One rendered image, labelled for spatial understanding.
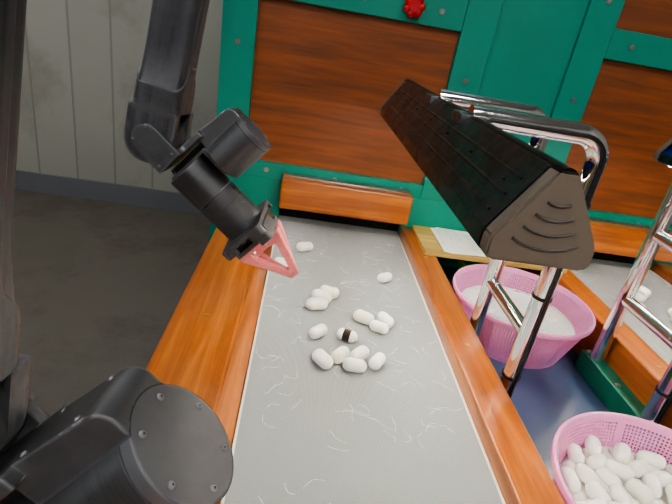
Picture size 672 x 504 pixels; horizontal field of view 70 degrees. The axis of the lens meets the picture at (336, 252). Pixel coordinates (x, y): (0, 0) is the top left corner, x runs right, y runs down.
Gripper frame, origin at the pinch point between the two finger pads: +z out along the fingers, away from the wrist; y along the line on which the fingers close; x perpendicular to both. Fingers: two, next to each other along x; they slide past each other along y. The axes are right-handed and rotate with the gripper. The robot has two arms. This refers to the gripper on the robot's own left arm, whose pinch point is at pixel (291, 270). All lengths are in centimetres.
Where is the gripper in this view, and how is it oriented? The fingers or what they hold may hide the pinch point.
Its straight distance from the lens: 67.3
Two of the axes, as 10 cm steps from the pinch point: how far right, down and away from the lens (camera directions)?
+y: -0.3, -4.1, 9.1
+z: 6.5, 6.9, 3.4
